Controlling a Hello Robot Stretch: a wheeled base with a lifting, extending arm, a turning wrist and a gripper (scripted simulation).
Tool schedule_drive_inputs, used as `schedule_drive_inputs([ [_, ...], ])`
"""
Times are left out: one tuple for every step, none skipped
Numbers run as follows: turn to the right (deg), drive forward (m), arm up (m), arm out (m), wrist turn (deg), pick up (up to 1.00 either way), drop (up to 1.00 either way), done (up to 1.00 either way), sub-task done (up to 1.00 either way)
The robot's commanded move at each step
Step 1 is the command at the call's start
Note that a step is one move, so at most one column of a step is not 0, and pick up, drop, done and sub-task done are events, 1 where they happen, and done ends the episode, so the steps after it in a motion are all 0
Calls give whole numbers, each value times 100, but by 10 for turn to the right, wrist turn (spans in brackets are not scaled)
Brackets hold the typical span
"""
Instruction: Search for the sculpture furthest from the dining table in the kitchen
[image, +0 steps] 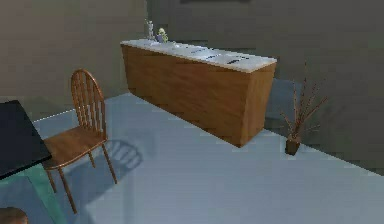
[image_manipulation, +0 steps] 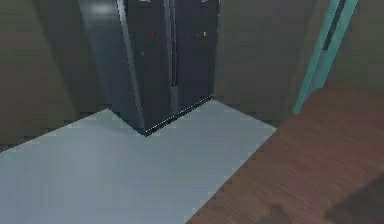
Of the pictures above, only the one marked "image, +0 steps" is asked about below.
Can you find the grey sculpture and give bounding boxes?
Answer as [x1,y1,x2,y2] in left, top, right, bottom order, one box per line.
[144,18,157,42]

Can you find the black dining table green legs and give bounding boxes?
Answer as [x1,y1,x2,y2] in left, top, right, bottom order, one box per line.
[0,99,69,224]

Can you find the wooden counter white top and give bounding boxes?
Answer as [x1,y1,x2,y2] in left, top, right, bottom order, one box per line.
[120,38,278,148]

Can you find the brown potted twig plant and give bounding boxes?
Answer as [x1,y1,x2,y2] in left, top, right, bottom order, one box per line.
[279,61,329,157]

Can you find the brown wooden spindle-back chair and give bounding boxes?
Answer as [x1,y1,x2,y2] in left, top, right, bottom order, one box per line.
[42,68,119,215]

